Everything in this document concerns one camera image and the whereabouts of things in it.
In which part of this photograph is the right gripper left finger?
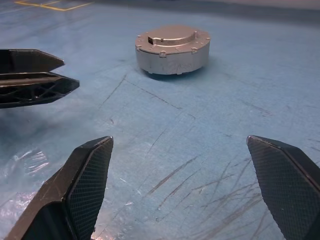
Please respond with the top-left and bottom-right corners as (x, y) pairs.
(3, 135), (115, 240)

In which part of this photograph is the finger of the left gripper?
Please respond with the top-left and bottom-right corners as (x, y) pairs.
(0, 48), (66, 75)
(0, 72), (81, 110)

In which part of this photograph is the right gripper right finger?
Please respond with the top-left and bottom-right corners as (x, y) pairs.
(246, 134), (320, 240)

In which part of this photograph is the silver motor housing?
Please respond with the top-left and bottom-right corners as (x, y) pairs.
(135, 46), (210, 76)

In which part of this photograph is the silver motor housing lid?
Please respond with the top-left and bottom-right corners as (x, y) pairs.
(134, 24), (211, 59)

